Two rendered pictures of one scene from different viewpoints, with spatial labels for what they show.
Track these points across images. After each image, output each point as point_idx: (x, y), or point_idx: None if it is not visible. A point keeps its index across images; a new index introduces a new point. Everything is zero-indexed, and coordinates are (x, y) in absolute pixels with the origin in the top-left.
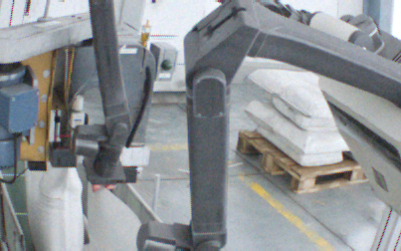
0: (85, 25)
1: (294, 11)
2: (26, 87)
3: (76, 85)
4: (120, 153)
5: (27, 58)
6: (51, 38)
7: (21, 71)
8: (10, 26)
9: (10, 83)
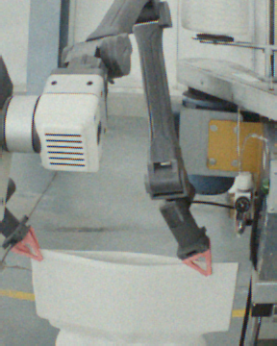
0: (250, 92)
1: (69, 61)
2: (177, 110)
3: (261, 167)
4: (163, 216)
5: (186, 85)
6: (209, 81)
7: (192, 98)
8: (249, 69)
9: (187, 104)
